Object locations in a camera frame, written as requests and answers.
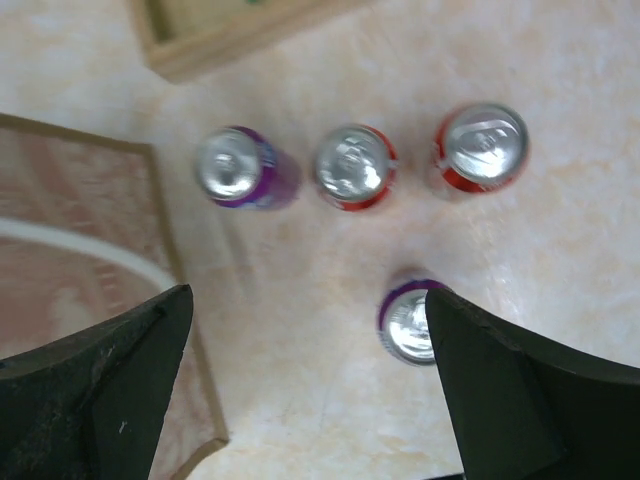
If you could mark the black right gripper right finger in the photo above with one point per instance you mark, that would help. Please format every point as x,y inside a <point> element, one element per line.
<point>524,406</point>

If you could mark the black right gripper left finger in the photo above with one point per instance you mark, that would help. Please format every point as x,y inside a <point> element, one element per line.
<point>92,405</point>

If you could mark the purple fanta can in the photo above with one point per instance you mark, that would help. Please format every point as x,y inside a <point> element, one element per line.
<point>401,323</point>
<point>238,168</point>

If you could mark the tan canvas tote bag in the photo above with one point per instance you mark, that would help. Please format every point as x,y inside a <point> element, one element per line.
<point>85,232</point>

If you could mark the red cola can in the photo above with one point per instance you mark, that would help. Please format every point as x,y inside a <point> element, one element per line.
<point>478,148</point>

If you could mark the red coke can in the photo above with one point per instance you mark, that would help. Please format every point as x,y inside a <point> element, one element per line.
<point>354,168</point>

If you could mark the wooden clothes rack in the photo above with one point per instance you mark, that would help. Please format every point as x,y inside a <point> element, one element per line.
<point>180,40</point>

